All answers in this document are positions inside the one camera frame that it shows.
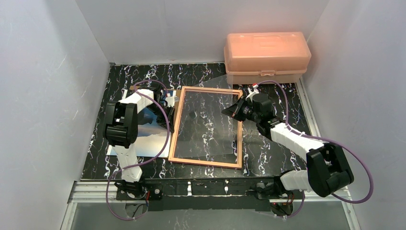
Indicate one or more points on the pink wooden picture frame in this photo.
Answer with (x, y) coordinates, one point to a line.
(236, 165)

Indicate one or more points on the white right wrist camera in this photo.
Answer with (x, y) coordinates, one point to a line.
(252, 90)

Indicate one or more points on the pink plastic storage box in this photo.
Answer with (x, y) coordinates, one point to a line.
(254, 57)

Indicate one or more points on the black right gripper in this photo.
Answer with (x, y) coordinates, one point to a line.
(242, 109)

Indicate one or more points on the blue sky landscape photo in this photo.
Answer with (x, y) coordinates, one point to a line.
(151, 136)

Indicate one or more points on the aluminium mounting rail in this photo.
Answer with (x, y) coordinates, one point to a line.
(95, 191)

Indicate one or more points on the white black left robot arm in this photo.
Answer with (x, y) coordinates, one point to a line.
(121, 131)

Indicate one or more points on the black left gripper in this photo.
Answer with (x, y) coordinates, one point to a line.
(168, 113)

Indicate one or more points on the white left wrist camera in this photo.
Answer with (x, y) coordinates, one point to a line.
(170, 100)

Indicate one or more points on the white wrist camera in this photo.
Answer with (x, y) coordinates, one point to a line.
(170, 100)
(252, 90)

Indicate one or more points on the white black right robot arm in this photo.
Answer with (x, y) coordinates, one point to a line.
(327, 170)

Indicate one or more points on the clear acrylic sheet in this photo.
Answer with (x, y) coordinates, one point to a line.
(204, 133)

